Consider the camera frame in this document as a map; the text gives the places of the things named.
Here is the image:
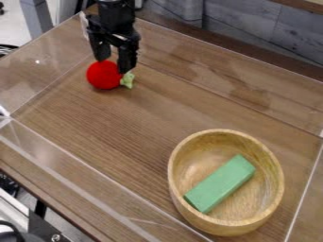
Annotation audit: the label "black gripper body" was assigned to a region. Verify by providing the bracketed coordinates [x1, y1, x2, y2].
[86, 0, 140, 47]

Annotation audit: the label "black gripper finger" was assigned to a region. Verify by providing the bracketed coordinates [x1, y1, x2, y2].
[88, 33, 111, 61]
[118, 44, 139, 74]

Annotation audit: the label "red plush fruit green leaves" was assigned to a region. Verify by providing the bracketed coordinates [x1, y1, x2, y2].
[86, 60, 135, 90]

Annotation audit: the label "clear acrylic tray walls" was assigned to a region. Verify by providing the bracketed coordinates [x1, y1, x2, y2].
[0, 16, 323, 242]

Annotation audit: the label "green rectangular block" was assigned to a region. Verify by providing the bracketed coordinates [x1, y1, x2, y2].
[183, 154, 256, 214]

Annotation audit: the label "oval wooden bowl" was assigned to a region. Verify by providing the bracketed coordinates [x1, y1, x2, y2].
[168, 129, 286, 236]

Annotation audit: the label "grey table leg post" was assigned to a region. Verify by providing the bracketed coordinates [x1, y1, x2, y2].
[19, 0, 55, 39]

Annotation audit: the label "black metal clamp bracket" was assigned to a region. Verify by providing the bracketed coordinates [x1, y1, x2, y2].
[27, 212, 72, 242]

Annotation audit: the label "black cable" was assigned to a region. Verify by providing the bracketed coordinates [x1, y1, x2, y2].
[0, 220, 25, 242]

